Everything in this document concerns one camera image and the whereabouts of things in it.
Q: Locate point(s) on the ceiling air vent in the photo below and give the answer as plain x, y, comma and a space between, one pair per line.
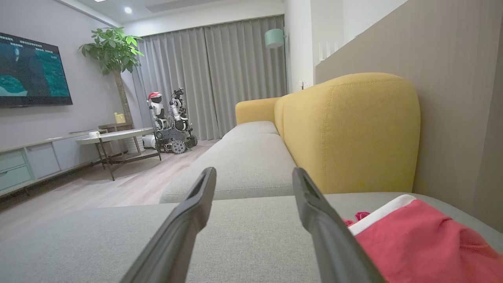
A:
180, 5

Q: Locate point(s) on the wall television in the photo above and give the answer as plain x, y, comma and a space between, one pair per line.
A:
35, 70

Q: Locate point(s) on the wooden side table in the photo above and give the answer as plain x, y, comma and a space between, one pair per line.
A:
118, 126

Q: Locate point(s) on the grey TV cabinet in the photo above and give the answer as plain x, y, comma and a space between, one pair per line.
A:
39, 161

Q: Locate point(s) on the green potted tree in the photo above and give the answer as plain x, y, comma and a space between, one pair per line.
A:
114, 47

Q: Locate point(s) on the red Santa hat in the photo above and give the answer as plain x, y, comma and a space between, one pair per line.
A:
154, 95

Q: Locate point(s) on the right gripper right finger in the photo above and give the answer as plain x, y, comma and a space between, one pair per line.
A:
338, 251

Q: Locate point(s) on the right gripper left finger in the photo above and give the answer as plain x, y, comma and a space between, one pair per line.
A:
177, 239

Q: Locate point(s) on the small grey sofa seat cushion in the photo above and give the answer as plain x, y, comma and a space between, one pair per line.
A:
253, 127

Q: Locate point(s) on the white ribbed heater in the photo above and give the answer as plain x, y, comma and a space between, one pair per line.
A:
135, 144

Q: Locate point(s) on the white top black leg table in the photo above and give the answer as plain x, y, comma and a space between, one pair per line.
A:
118, 135

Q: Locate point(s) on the wheeled white black robot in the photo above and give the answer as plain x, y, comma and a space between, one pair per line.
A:
173, 135

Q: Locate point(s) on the round ceiling spotlight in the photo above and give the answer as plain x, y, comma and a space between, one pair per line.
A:
128, 10

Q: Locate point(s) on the grey sofa with yellow backrest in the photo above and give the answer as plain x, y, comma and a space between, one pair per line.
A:
251, 243

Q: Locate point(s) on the yellow sofa backrest cushion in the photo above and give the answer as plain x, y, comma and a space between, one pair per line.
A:
353, 133
278, 118
255, 110

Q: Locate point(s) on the large grey sofa seat cushion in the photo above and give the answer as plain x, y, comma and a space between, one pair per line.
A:
243, 169

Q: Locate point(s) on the pale yellow jug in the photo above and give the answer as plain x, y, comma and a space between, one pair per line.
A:
120, 118

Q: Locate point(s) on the teal lamp shade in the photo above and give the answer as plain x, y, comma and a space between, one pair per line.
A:
274, 38

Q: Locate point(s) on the white cup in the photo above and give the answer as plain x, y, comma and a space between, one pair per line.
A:
94, 135

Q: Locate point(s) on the grey curtain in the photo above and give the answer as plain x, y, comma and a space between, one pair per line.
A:
228, 70

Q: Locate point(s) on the red and white T-shirt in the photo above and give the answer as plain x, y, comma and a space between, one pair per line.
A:
424, 247

